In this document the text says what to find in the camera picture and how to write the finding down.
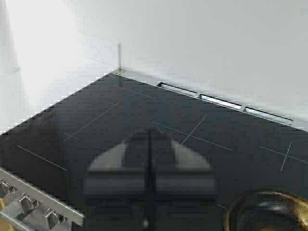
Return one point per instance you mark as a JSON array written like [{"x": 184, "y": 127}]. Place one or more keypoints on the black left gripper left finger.
[{"x": 114, "y": 187}]

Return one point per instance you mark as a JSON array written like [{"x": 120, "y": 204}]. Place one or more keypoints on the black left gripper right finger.
[{"x": 180, "y": 184}]

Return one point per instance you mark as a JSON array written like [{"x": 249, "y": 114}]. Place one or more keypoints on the right steel stove knob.
[{"x": 53, "y": 219}]

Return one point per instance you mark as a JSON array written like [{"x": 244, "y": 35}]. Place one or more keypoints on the steel stove knob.
[
  {"x": 6, "y": 189},
  {"x": 27, "y": 203},
  {"x": 53, "y": 219}
]

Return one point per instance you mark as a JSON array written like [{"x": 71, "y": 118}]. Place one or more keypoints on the stainless steel stove range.
[{"x": 47, "y": 156}]

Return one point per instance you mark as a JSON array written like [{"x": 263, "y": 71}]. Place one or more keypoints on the middle steel stove knob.
[{"x": 27, "y": 203}]

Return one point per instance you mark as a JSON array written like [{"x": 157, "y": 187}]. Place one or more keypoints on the left steel stove knob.
[{"x": 6, "y": 189}]

